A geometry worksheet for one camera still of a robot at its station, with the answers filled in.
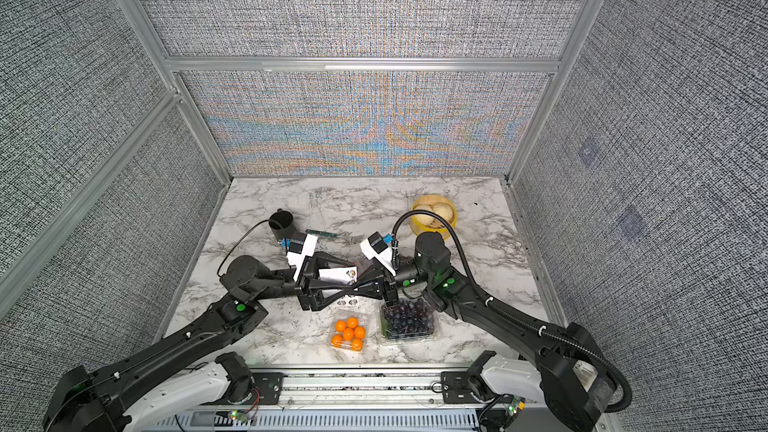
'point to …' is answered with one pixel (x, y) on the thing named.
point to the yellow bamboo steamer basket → (437, 226)
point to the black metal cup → (281, 223)
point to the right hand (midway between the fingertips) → (349, 288)
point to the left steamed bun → (424, 218)
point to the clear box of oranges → (348, 331)
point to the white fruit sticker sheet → (343, 274)
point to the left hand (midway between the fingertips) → (355, 280)
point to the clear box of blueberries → (410, 320)
